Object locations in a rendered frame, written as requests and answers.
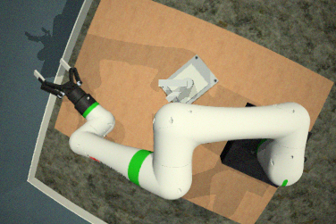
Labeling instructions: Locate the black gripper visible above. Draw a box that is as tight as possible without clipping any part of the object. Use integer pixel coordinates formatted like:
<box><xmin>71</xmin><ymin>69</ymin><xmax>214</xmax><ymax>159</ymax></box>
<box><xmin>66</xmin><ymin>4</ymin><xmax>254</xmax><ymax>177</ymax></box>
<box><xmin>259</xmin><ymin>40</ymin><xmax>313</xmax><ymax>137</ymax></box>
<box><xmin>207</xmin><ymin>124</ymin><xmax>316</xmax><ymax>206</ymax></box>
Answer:
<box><xmin>34</xmin><ymin>59</ymin><xmax>86</xmax><ymax>105</ymax></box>

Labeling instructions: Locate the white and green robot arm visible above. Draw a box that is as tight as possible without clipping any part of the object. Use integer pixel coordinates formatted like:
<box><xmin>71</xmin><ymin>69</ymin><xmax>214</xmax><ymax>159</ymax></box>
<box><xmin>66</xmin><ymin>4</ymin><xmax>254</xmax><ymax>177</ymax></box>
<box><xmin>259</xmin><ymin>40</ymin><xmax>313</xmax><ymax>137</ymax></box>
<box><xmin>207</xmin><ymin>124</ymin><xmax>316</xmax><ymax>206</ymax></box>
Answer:
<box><xmin>69</xmin><ymin>94</ymin><xmax>310</xmax><ymax>200</ymax></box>

